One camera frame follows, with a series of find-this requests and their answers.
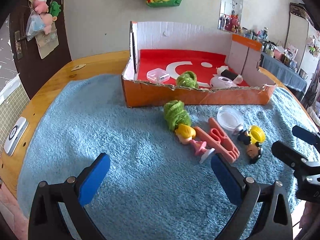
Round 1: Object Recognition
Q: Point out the light blue fluffy towel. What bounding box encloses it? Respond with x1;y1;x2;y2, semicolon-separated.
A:
17;73;318;240

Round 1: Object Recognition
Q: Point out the yellow bottle cap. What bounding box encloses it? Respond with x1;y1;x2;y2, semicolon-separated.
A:
249;125;266;144

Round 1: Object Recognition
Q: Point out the pink white round device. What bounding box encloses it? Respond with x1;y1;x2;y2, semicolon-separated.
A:
210;76;237;89

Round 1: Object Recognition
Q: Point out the small clear plastic case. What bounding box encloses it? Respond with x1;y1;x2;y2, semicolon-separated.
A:
146;68;170;83

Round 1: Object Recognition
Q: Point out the white plush with black band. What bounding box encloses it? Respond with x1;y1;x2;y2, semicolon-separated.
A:
217;66;243;85

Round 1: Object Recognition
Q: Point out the green yarn ball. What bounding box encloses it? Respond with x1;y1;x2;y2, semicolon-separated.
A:
176;71;199;89
163;100;191;131

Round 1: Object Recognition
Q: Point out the red plush doll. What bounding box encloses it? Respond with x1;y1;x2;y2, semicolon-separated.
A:
225;15;240;33

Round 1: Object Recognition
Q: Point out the blonde girl figurine pink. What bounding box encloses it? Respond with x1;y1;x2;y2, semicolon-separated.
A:
175;124;215;164

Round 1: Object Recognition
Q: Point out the clear plastic bag on door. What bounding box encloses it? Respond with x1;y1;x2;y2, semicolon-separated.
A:
25;10;46;41

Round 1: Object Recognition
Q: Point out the green plush toy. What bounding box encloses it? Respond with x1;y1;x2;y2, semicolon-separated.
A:
49;1;61;18

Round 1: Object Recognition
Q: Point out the wall mirror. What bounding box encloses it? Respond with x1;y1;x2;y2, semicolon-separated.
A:
218;0;244;31

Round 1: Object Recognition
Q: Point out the white wardrobe cabinet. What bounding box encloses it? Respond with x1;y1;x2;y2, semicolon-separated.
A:
285;3;319;86

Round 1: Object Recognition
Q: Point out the orange cardboard box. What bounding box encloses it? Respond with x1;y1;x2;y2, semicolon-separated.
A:
121;22;276;107

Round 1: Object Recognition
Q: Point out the small tag on table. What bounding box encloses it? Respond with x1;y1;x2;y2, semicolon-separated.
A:
71;64;86;72

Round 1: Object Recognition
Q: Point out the clear round plastic lid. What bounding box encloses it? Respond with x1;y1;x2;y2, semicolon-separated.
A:
216;106;244;131

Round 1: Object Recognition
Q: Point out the dark blue covered desk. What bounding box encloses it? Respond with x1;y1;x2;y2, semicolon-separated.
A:
261;52;307;101

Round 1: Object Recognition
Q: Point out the white remote device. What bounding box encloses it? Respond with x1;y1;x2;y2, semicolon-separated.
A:
4;116;29;157

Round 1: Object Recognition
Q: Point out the door handle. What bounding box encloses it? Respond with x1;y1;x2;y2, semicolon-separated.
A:
14;31;27;60

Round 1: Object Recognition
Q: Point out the pink plush toy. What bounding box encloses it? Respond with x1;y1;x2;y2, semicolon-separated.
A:
33;0;57;35

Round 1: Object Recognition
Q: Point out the pink plastic clip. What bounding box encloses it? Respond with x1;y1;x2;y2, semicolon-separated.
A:
193;118;240;164

